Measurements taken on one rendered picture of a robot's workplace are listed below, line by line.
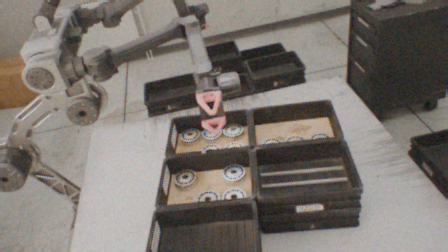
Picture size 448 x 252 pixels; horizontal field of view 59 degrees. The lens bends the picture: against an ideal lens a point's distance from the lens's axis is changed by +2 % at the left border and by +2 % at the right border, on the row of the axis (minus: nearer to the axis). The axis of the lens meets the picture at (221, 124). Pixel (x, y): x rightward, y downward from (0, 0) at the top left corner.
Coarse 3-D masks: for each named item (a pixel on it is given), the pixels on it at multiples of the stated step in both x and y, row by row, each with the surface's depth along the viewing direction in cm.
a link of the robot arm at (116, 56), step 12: (168, 24) 154; (180, 24) 157; (144, 36) 149; (156, 36) 148; (168, 36) 151; (180, 36) 155; (96, 48) 140; (108, 48) 139; (120, 48) 143; (132, 48) 144; (144, 48) 147; (84, 60) 137; (96, 60) 136; (108, 60) 145; (120, 60) 142
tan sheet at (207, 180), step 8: (248, 168) 176; (200, 176) 176; (208, 176) 176; (216, 176) 175; (248, 176) 172; (200, 184) 172; (208, 184) 172; (216, 184) 171; (224, 184) 170; (240, 184) 169; (248, 184) 168; (176, 192) 171; (184, 192) 170; (192, 192) 169; (200, 192) 169; (224, 192) 166; (248, 192) 164; (168, 200) 168; (176, 200) 167; (184, 200) 166; (192, 200) 166
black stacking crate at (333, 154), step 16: (320, 144) 168; (336, 144) 168; (272, 160) 174; (288, 160) 174; (304, 160) 174; (320, 160) 173; (336, 160) 172; (272, 176) 170; (288, 176) 168; (304, 176) 167; (320, 176) 166; (336, 176) 164; (352, 176) 155; (272, 192) 163; (288, 192) 161; (272, 208) 153; (288, 208) 152; (336, 208) 152; (352, 208) 151
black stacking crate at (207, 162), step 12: (204, 156) 173; (216, 156) 173; (228, 156) 173; (240, 156) 173; (168, 168) 176; (180, 168) 178; (192, 168) 178; (204, 168) 178; (216, 168) 178; (168, 192) 171
